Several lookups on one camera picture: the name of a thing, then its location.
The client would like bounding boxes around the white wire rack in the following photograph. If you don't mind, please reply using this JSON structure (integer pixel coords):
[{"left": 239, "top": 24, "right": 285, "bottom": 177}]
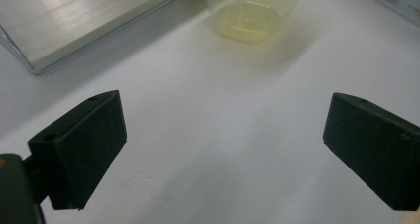
[{"left": 0, "top": 0, "right": 201, "bottom": 76}]

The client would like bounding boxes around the pale grey table mat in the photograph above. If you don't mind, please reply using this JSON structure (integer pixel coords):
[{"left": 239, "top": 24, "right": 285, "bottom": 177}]
[{"left": 0, "top": 0, "right": 420, "bottom": 224}]

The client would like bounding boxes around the yellow-green bowl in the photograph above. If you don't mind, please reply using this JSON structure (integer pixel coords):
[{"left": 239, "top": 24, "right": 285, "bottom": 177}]
[{"left": 201, "top": 0, "right": 306, "bottom": 46}]

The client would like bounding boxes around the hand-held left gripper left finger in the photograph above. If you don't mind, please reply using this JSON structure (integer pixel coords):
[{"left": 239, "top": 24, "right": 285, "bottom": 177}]
[{"left": 27, "top": 89, "right": 128, "bottom": 211}]

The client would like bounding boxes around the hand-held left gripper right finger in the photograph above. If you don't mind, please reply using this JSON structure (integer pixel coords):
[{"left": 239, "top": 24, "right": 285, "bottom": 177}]
[{"left": 322, "top": 91, "right": 420, "bottom": 212}]

